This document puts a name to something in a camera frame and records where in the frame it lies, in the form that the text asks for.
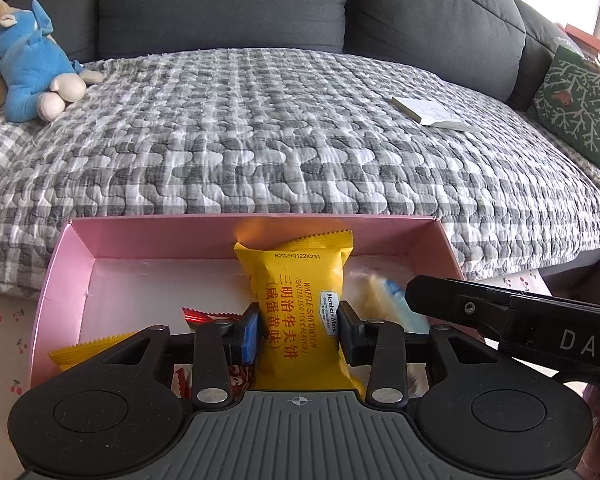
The yellow waffle snack packet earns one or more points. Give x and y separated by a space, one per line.
297 320
90 352

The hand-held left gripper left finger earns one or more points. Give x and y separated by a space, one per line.
250 335

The stack of books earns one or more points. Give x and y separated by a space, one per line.
587 35

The red and white candy packet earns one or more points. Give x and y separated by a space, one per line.
235 380

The cherry print tablecloth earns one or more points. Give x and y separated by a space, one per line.
0 355

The green patterned pillow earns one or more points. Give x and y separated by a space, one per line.
580 105

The blue plush toy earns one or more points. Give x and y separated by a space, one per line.
25 60

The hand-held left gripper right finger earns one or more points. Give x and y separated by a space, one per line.
346 335

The white booklet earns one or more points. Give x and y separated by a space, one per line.
432 112

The white and blue snack packet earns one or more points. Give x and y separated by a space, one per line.
390 297

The pink cardboard box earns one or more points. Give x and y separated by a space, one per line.
145 240

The grey checked quilt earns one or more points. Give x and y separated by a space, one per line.
280 135

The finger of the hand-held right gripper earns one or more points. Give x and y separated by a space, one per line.
455 302

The dark grey sofa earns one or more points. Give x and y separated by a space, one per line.
230 5

